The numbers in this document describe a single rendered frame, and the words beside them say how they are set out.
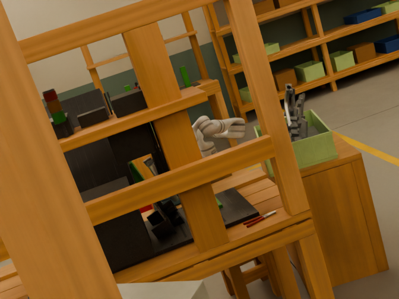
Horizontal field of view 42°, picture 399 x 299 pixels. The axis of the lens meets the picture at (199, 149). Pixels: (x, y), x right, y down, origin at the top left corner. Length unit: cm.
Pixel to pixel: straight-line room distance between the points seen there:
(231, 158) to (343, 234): 133
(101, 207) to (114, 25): 70
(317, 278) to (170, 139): 96
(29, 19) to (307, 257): 633
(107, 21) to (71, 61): 597
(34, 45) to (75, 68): 597
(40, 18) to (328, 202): 579
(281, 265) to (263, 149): 112
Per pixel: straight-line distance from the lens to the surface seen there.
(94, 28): 202
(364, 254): 336
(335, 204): 317
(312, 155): 308
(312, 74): 803
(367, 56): 841
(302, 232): 237
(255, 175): 285
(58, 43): 202
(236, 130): 268
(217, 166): 210
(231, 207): 255
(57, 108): 206
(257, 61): 214
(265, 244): 233
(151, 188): 207
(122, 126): 201
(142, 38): 203
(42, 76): 804
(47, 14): 800
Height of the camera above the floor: 187
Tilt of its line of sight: 15 degrees down
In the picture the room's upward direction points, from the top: 18 degrees counter-clockwise
